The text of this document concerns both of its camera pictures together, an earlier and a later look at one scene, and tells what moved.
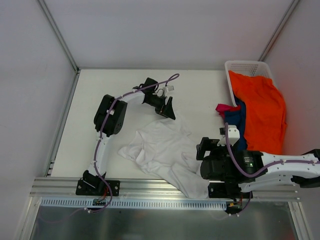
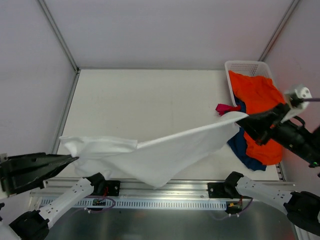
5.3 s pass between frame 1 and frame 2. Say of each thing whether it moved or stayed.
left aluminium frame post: stayed
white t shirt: moved
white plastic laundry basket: stayed
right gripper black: moved
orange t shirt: stayed
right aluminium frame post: stayed
